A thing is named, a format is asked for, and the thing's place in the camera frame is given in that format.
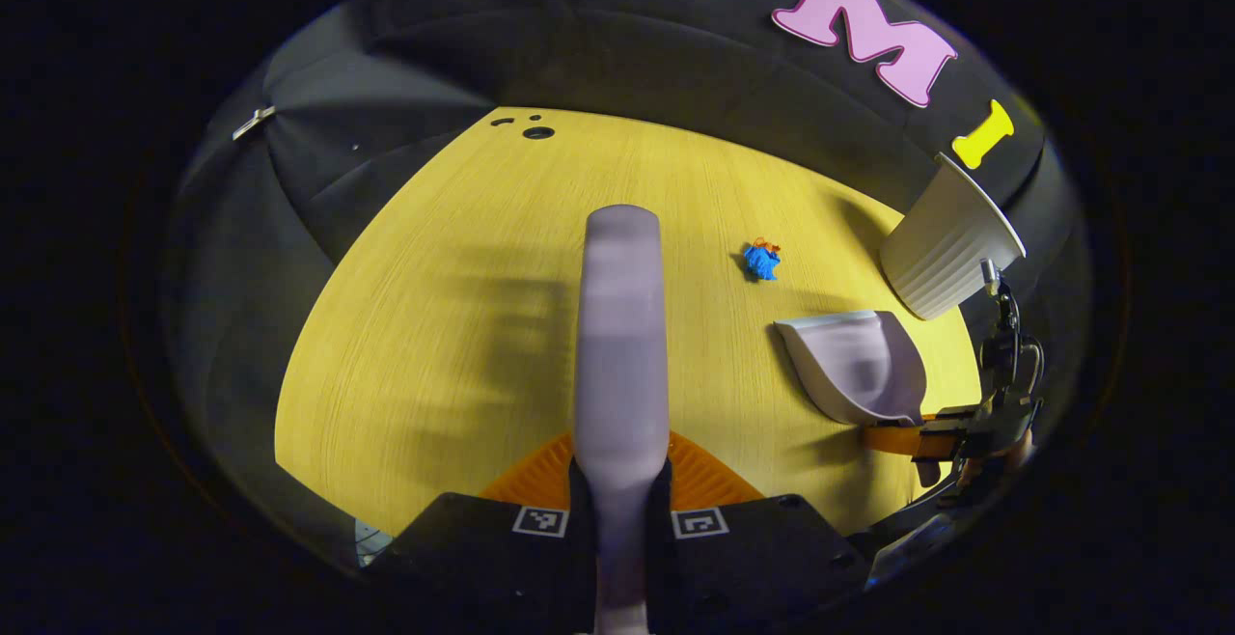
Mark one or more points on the black backdrop cloth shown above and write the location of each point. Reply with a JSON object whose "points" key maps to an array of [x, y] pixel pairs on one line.
{"points": [[579, 37]]}

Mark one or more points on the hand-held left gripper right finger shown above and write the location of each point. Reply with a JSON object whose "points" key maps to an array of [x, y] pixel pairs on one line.
{"points": [[753, 558]]}

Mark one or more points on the small pink broom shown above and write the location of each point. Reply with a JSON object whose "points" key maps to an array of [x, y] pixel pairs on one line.
{"points": [[622, 345]]}

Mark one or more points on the white ribbed garbage bin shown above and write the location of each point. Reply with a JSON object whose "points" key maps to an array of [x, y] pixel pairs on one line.
{"points": [[941, 249]]}

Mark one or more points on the orange paper ball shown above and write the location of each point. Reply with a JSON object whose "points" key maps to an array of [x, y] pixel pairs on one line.
{"points": [[768, 246]]}

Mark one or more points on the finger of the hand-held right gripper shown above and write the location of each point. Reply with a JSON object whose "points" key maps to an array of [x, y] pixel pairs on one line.
{"points": [[907, 437]]}

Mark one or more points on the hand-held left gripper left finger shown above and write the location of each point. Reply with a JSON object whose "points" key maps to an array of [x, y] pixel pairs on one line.
{"points": [[482, 558]]}

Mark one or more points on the blue paper ball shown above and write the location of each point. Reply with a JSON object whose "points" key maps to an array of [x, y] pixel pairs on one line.
{"points": [[762, 263]]}

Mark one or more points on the silver cloth clip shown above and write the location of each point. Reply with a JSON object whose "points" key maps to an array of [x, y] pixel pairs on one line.
{"points": [[253, 122]]}

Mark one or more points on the pink dustpan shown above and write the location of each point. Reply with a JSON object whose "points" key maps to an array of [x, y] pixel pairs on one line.
{"points": [[859, 370]]}

